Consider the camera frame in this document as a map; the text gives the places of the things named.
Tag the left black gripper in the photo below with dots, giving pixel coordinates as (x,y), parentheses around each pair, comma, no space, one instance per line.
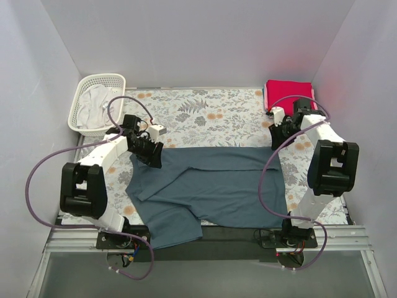
(152,151)

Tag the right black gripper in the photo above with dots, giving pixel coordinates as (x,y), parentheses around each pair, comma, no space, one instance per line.
(277,135)

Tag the blue grey t shirt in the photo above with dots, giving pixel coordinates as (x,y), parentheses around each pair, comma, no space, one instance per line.
(237,187)

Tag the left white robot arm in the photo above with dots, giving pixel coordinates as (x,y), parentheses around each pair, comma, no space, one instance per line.
(83,191)

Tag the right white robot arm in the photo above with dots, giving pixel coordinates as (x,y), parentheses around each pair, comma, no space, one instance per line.
(332,169)

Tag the red folded t shirt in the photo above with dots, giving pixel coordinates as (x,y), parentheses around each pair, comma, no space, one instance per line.
(288,93)

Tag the floral patterned table mat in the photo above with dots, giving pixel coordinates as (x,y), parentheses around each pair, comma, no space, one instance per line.
(212,118)

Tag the white t shirt in basket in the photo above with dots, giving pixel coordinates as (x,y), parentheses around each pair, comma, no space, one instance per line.
(93,102)

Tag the white plastic laundry basket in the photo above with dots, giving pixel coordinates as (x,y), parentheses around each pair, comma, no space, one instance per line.
(114,110)

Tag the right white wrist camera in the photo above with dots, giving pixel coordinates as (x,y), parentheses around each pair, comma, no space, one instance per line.
(278,114)

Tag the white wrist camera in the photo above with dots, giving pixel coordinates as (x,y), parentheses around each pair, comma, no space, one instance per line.
(156,130)
(278,114)

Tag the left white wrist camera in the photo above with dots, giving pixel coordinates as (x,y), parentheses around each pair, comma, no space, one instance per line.
(156,130)

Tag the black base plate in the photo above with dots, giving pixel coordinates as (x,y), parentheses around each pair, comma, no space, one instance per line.
(217,243)

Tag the aluminium frame rail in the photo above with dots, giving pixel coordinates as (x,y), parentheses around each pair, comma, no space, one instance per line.
(225,262)

